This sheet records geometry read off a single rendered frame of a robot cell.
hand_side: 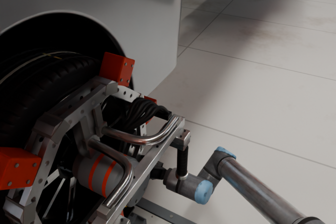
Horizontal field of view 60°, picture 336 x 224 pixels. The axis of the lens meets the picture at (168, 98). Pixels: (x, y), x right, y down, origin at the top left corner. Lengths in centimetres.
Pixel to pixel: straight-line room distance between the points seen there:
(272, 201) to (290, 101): 191
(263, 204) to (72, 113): 63
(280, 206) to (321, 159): 143
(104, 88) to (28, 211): 36
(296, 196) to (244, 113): 82
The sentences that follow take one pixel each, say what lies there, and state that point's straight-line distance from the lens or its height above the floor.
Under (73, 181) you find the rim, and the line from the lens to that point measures 108.
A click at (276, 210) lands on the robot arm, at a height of 82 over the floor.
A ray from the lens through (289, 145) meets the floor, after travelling 238.
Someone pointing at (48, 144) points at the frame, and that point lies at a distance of 74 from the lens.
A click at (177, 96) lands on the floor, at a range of 266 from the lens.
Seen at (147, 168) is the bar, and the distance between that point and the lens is 79.
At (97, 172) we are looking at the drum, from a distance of 90.
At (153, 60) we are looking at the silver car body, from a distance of 136.
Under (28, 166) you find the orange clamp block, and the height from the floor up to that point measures 108.
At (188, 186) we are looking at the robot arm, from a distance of 115.
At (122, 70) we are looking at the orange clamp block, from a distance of 89.
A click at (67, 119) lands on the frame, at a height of 111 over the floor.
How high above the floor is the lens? 158
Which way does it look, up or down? 37 degrees down
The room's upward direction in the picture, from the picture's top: straight up
